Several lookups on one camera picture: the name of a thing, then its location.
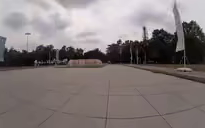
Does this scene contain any low pale building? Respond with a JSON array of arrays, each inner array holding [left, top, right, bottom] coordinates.
[[67, 58, 104, 67]]

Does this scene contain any grey paved slab plaza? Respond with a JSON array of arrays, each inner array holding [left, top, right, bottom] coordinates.
[[0, 63, 205, 128]]

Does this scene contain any row of trees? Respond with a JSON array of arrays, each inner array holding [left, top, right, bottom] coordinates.
[[0, 19, 205, 67]]

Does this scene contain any dark raised kerb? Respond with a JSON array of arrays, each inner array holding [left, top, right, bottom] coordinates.
[[122, 64, 205, 87]]

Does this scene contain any tall pale banner flag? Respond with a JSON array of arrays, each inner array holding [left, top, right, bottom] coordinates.
[[171, 0, 194, 73]]

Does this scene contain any grey paved side strip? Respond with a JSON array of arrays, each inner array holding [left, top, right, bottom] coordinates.
[[128, 64, 205, 83]]

